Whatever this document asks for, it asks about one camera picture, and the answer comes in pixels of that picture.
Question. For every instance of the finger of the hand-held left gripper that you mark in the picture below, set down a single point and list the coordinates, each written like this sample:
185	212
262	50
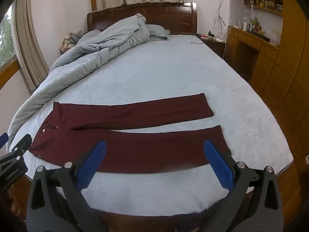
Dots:
3	140
23	143

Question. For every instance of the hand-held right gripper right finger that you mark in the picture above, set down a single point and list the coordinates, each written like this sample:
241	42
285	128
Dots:
218	164

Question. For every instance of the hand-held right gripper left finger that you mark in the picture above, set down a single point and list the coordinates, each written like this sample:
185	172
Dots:
93	163

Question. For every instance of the maroon pants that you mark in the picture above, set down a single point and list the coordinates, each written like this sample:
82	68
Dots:
135	149

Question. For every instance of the wooden framed window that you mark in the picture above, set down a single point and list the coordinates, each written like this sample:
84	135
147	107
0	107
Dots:
6	43

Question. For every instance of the beige side curtain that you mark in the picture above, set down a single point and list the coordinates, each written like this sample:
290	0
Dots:
29	41

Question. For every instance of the bed with pale blue sheet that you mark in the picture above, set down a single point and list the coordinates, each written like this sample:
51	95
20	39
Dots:
157	77

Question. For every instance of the floral patterned cloth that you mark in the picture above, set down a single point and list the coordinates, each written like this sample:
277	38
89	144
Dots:
68	42

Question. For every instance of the grey duvet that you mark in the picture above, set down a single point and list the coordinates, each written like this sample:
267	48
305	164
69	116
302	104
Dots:
96	48

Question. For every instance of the wooden desk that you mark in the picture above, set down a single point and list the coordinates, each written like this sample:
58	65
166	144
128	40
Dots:
251	53

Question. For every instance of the dark wooden nightstand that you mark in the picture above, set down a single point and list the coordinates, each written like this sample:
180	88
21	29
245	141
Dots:
214	46

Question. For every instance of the white bottle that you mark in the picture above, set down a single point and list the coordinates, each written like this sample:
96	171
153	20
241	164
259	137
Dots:
245	24

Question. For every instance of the colourful toy figures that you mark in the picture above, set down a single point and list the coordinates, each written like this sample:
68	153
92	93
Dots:
258	26

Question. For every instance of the grey pillow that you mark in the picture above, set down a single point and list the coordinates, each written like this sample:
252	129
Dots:
157	32

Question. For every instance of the dark wooden headboard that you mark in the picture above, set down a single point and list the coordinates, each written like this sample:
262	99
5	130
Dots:
169	17

